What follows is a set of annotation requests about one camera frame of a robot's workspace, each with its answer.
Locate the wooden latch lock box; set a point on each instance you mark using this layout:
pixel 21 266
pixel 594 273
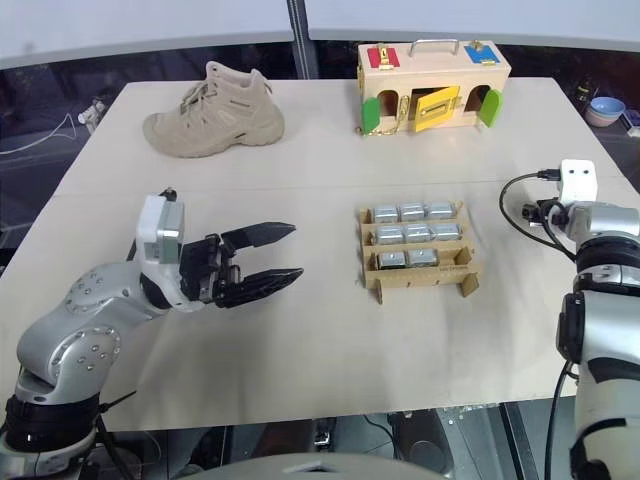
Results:
pixel 435 70

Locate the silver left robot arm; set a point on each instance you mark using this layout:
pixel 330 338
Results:
pixel 60 345

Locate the dark vertical post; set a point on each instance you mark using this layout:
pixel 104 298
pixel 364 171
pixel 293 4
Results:
pixel 299 40

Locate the pink bowl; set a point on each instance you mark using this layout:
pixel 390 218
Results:
pixel 600 120

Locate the blue bowl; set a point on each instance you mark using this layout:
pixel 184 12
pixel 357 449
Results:
pixel 607 106

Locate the black table leg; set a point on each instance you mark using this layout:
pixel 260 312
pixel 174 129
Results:
pixel 515 440

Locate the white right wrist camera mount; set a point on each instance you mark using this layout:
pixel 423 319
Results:
pixel 578 181

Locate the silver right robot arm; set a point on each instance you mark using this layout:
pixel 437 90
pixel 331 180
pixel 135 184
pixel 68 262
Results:
pixel 607 320

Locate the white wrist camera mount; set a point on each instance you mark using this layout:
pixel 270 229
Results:
pixel 578 181
pixel 150 230

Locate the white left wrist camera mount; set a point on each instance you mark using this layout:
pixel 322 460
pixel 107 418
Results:
pixel 150 230

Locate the beige hiking boot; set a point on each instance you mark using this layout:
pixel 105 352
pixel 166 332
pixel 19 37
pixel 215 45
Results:
pixel 220 120

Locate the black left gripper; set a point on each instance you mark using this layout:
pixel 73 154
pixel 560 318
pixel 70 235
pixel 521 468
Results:
pixel 200 270

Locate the small white device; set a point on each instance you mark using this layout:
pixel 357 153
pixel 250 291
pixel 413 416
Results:
pixel 91 116

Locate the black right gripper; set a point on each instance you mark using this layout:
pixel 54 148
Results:
pixel 537 212

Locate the cardboard divider tray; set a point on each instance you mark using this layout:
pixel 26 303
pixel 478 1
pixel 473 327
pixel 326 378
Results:
pixel 420 277

